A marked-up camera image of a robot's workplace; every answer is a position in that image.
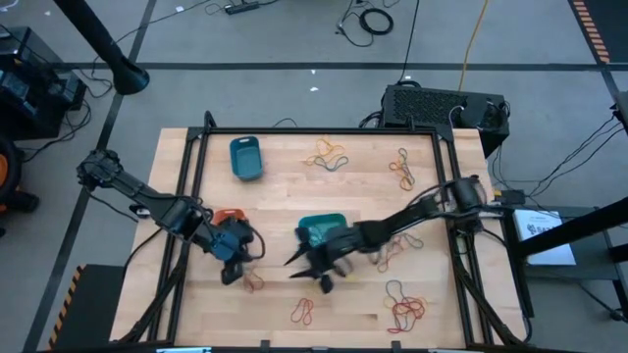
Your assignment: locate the yellow rubber band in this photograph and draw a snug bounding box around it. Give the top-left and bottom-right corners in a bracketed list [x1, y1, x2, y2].
[397, 292, 429, 315]
[387, 233, 409, 257]
[303, 145, 340, 167]

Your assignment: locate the black equipment cart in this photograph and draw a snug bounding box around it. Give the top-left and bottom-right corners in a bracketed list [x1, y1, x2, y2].
[0, 25, 89, 142]

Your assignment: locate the yellow cable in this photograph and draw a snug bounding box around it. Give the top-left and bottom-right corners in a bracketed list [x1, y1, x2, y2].
[457, 0, 492, 93]

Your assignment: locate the black computer case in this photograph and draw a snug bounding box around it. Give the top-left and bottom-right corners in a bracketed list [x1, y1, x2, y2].
[380, 83, 511, 159]

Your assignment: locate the coiled black cable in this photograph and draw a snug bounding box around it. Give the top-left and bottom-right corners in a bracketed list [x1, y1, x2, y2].
[357, 7, 395, 37]

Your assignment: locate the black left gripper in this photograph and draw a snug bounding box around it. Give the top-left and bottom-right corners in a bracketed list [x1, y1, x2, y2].
[210, 218, 267, 287]

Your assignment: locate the orange plastic basket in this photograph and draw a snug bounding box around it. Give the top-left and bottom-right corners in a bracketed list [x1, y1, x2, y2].
[211, 208, 246, 227]

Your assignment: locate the blue rubber band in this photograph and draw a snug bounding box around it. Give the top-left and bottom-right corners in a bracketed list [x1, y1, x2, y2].
[313, 155, 350, 174]
[384, 278, 407, 309]
[401, 232, 426, 250]

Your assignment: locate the black metal table frame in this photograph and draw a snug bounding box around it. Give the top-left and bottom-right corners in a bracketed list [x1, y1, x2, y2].
[110, 110, 534, 350]

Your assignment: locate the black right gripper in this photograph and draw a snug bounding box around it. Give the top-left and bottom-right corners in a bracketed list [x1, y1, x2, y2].
[284, 223, 369, 295]

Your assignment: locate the long black cable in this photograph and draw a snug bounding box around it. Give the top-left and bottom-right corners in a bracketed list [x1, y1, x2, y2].
[395, 0, 422, 83]

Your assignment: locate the black tripod leg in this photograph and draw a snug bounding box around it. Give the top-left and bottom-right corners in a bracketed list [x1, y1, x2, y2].
[576, 278, 628, 324]

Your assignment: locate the black hazard-striped mat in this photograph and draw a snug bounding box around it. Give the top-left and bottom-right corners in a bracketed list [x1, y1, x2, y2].
[46, 263, 127, 352]
[567, 0, 628, 66]

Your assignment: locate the grey side table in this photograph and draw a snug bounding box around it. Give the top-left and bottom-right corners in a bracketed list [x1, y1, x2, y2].
[504, 204, 628, 281]

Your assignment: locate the black stand pole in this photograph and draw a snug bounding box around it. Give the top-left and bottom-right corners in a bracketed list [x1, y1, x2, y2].
[51, 0, 151, 97]

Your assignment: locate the black power strip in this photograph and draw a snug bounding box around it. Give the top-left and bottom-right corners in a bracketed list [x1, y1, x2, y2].
[223, 1, 261, 16]

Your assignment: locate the orange black wheel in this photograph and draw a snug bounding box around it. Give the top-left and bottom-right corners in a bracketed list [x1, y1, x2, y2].
[0, 134, 41, 239]

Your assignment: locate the small black power adapter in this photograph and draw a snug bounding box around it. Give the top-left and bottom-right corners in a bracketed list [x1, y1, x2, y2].
[498, 188, 527, 206]

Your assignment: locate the blue plastic basket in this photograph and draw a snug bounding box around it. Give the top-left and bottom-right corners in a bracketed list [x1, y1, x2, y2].
[229, 135, 265, 182]

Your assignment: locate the teal plastic basket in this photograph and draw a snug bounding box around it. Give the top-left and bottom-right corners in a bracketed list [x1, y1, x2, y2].
[297, 212, 348, 249]

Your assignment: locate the black support beam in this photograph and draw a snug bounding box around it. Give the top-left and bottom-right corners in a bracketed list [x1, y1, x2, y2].
[512, 194, 628, 260]

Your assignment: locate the thin black cable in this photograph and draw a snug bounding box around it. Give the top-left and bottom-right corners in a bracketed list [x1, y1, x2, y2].
[335, 0, 375, 49]

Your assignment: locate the white printed paper sheet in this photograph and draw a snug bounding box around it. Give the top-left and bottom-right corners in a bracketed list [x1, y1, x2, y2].
[511, 209, 578, 268]

